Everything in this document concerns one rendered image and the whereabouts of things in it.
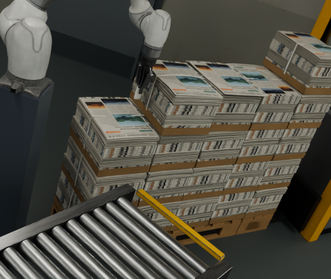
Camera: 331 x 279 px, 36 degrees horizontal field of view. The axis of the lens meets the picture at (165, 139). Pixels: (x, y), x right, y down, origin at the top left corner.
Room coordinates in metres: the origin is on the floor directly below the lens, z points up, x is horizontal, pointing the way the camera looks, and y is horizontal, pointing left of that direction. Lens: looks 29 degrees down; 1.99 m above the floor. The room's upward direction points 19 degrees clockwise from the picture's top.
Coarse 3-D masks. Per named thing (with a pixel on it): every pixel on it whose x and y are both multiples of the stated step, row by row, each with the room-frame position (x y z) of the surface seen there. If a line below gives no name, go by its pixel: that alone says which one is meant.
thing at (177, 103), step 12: (168, 84) 2.20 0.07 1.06; (180, 84) 2.26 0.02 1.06; (192, 84) 2.31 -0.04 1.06; (204, 84) 2.36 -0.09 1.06; (156, 96) 2.23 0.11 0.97; (168, 96) 2.17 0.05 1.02; (180, 96) 2.14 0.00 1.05; (192, 96) 2.18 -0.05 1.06; (204, 96) 2.22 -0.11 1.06; (216, 96) 2.27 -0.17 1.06; (156, 108) 2.20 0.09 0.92; (168, 108) 2.13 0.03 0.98; (180, 108) 2.16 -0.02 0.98; (192, 108) 2.20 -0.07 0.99; (204, 108) 2.25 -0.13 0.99; (216, 108) 2.29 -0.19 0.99; (168, 120) 2.13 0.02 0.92; (180, 120) 2.18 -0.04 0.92; (192, 120) 2.22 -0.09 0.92; (204, 120) 2.27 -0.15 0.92
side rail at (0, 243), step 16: (112, 192) 1.61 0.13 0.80; (128, 192) 1.65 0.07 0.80; (80, 208) 1.45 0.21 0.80; (32, 224) 1.29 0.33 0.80; (48, 224) 1.32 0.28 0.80; (64, 224) 1.36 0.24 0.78; (0, 240) 1.17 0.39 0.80; (16, 240) 1.20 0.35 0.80; (32, 240) 1.24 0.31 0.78; (0, 256) 1.14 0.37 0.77
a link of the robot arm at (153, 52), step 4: (144, 44) 2.20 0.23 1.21; (144, 48) 2.20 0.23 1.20; (148, 48) 2.19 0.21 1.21; (152, 48) 2.19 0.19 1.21; (156, 48) 2.19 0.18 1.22; (160, 48) 2.21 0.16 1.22; (144, 52) 2.19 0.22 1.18; (148, 52) 2.19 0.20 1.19; (152, 52) 2.19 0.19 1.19; (156, 52) 2.20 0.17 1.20; (160, 52) 2.22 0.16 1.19; (148, 56) 2.20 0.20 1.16; (152, 56) 2.19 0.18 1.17; (156, 56) 2.20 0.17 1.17
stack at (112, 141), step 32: (96, 128) 2.04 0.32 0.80; (128, 128) 2.09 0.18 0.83; (64, 160) 2.22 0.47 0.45; (96, 160) 1.98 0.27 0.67; (128, 160) 2.04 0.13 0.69; (160, 160) 2.16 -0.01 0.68; (192, 160) 2.30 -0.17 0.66; (64, 192) 2.17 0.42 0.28; (96, 192) 1.96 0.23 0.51; (160, 192) 2.22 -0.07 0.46; (192, 192) 2.36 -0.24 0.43; (160, 224) 2.26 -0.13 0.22; (224, 224) 2.60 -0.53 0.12
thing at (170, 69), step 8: (160, 64) 2.42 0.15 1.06; (168, 64) 2.46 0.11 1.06; (176, 64) 2.50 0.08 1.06; (184, 64) 2.54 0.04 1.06; (152, 72) 2.31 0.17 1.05; (160, 72) 2.32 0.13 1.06; (168, 72) 2.36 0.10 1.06; (176, 72) 2.40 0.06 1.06; (184, 72) 2.43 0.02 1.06; (192, 72) 2.47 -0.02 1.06; (152, 80) 2.29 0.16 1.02; (144, 96) 2.30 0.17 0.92; (144, 104) 2.29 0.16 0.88
